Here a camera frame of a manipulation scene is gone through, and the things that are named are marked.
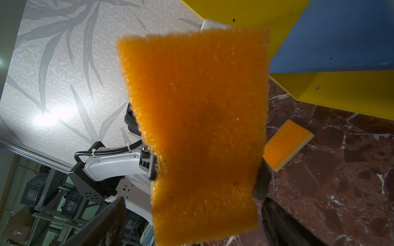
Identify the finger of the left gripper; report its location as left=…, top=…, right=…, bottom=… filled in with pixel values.
left=253, top=159, right=272, bottom=200

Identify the orange sponge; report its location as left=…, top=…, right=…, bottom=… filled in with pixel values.
left=117, top=27, right=269, bottom=246
left=263, top=120, right=315, bottom=172

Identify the yellow shelf with coloured boards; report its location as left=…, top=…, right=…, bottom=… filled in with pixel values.
left=184, top=1, right=394, bottom=120

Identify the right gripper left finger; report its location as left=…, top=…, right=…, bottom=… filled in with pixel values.
left=64, top=197, right=127, bottom=246

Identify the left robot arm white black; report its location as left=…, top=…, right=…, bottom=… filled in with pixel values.
left=69, top=140, right=231, bottom=223

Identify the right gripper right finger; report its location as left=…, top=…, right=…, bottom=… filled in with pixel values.
left=261, top=198, right=325, bottom=246

